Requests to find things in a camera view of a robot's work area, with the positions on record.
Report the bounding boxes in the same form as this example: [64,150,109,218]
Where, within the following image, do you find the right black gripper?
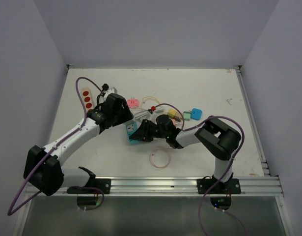
[130,119,168,142]

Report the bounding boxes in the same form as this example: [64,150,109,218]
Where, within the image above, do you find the teal USB power strip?
[126,121,139,145]

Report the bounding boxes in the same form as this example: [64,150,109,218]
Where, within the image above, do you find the beige power strip red sockets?
[81,87,94,112]

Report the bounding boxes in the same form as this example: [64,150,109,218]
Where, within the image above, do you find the yellow adapter plug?
[167,109,177,118]

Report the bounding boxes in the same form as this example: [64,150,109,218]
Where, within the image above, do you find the green adapter plug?
[183,111,191,121]

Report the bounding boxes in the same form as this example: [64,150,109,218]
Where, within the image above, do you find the blue adapter plug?
[191,108,202,120]

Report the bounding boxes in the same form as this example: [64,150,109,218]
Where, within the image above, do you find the white power strip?
[127,113,136,124]

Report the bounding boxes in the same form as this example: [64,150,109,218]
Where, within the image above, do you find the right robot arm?
[129,115,245,193]

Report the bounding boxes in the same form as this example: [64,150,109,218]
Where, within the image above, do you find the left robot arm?
[24,93,133,196]

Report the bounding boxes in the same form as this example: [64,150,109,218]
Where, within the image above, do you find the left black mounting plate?
[67,178,111,194]

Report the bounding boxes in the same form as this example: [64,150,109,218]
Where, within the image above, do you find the black mounting plate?
[196,177,242,195]
[67,178,111,194]

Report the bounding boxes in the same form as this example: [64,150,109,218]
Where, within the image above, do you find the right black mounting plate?
[196,177,242,195]

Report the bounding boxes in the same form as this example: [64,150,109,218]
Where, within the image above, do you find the black power cord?
[96,83,110,109]

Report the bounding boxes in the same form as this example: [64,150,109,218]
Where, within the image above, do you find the thin pink USB cable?
[149,147,173,170]

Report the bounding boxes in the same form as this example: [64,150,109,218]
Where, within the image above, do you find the yellow thin cable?
[140,96,164,109]

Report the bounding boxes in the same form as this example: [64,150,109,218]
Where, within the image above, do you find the aluminium front rail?
[24,177,284,196]

